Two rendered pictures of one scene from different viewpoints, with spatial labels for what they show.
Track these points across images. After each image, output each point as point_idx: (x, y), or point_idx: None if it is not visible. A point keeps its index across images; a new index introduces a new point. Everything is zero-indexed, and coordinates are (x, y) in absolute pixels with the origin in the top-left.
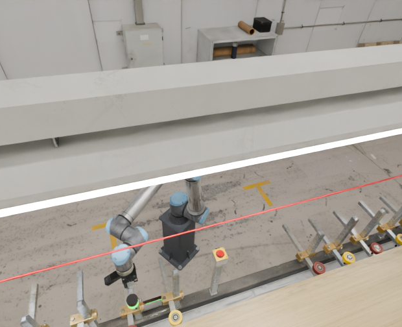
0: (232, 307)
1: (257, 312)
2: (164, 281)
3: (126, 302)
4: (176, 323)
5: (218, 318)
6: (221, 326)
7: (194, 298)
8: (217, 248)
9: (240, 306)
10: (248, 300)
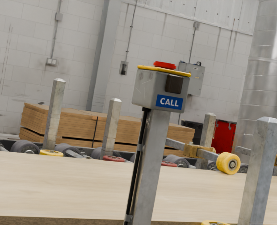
0: (72, 216)
1: None
2: None
3: None
4: (212, 220)
5: (109, 214)
6: (101, 208)
7: None
8: (176, 71)
9: (47, 214)
10: (20, 215)
